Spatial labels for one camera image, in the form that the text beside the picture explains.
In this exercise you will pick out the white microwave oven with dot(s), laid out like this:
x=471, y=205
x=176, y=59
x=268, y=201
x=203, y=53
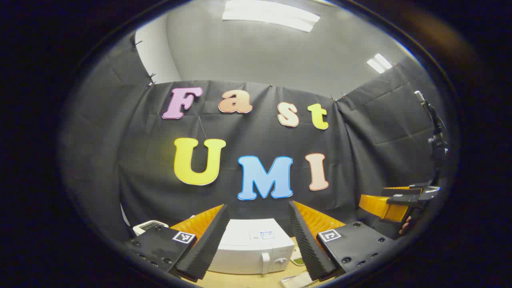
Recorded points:
x=252, y=250

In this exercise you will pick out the white toaster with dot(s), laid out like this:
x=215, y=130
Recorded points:
x=146, y=226

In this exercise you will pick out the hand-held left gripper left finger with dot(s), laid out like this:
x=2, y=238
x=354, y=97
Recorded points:
x=208, y=244

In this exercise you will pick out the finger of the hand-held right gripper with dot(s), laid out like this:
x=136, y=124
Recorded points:
x=376, y=206
x=402, y=191

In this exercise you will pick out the small ceiling light panel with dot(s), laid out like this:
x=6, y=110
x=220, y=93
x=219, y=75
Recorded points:
x=379, y=63

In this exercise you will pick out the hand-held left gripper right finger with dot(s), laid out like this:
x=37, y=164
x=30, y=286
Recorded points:
x=306, y=244

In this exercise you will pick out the black backdrop cloth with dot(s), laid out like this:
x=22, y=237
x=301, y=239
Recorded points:
x=248, y=136

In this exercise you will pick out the large ceiling light panel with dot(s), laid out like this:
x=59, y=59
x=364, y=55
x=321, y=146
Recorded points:
x=272, y=14

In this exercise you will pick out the small white rectangular tray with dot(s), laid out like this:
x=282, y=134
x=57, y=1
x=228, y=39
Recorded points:
x=298, y=280

